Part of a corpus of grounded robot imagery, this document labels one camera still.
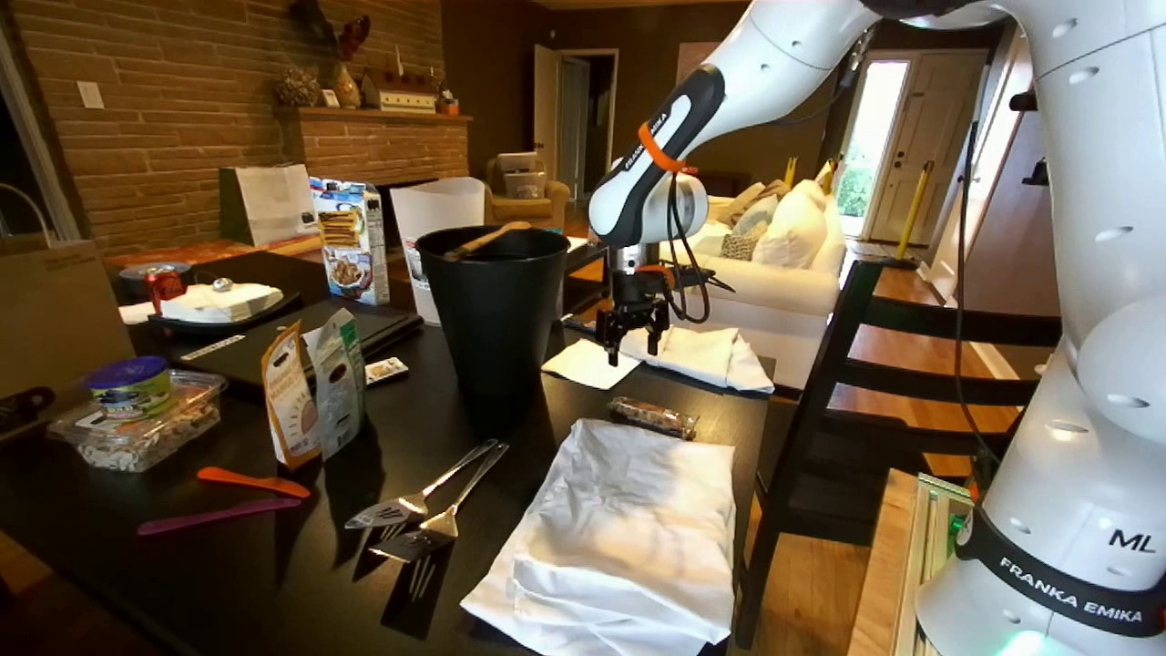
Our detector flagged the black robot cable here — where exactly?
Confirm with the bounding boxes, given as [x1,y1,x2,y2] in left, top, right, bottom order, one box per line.
[658,168,738,330]

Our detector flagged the metal tongs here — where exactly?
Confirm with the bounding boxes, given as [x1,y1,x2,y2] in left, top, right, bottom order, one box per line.
[342,443,505,530]

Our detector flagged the black wooden chair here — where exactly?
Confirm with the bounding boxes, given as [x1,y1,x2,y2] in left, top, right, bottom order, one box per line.
[733,258,1061,645]

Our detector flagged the white paper napkin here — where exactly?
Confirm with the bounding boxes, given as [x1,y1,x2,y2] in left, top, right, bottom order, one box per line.
[544,338,637,389]

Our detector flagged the white cloth at table edge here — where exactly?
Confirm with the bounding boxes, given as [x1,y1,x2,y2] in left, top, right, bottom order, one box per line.
[618,330,771,395]

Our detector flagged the black bin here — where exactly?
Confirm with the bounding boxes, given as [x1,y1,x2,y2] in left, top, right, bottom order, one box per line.
[416,225,568,401]

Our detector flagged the large white folded cloth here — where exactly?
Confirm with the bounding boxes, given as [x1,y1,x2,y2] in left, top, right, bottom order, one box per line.
[461,420,734,656]

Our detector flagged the metal fork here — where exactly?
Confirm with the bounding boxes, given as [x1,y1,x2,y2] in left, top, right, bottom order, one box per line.
[374,450,502,566]

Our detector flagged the white paper bag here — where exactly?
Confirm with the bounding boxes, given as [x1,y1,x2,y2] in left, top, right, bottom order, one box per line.
[386,174,490,330]

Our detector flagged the wooden spoon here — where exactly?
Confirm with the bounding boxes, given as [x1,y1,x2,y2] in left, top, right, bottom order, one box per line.
[439,221,528,262]

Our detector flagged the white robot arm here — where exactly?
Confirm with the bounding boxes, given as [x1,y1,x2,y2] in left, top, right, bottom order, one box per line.
[589,0,1166,656]

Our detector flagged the purple spatula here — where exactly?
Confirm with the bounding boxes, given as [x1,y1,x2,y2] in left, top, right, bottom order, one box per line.
[136,501,301,536]

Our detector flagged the white sofa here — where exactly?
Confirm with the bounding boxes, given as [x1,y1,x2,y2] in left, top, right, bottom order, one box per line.
[673,180,844,389]

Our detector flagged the brown paper bag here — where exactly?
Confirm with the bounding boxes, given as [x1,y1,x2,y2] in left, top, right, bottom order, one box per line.
[0,181,136,399]

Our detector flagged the white tissue stack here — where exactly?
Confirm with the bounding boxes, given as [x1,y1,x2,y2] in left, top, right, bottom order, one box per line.
[160,281,283,326]

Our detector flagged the cereal box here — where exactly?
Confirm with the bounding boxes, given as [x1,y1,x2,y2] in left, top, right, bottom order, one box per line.
[311,180,390,305]

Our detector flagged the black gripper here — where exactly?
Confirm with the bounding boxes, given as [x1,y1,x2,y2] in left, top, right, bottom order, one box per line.
[598,248,673,370]

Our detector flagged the small brown snack wrapper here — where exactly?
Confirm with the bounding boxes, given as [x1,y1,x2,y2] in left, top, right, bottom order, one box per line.
[609,399,697,443]

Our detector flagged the white green pouch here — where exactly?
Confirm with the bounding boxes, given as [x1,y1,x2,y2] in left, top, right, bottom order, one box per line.
[258,309,363,471]

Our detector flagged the clear plastic food container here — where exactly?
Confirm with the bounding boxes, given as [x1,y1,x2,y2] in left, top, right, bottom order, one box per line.
[49,370,226,473]

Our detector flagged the wooden robot base crate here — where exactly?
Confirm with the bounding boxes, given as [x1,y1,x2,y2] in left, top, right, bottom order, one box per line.
[850,471,974,656]

